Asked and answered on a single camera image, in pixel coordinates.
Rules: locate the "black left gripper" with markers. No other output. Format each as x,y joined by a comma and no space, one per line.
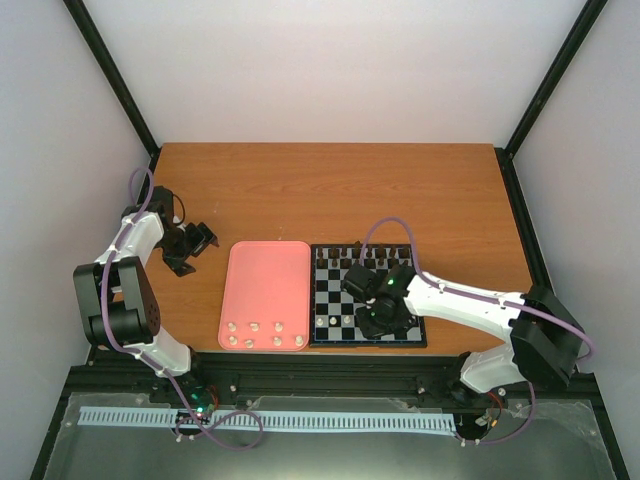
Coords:
202,239

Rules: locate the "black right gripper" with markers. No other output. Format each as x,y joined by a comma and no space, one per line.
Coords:
371,331

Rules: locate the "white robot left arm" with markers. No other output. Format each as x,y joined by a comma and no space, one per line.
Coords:
116,302

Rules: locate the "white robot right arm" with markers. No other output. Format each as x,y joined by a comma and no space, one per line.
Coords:
541,342

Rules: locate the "black white chessboard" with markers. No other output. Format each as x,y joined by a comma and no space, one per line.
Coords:
328,299

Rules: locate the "pink plastic tray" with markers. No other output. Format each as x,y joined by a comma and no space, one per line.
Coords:
267,282

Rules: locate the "light blue cable duct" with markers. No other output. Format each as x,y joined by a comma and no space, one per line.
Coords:
272,421

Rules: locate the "black aluminium frame rail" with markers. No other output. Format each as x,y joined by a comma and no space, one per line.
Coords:
235,378

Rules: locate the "left black frame post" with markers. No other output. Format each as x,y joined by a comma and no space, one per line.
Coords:
98,48

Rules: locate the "black frame post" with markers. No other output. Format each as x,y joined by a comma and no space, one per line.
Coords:
572,43
98,48

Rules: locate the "right black frame post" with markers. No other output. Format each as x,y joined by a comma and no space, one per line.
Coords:
572,43

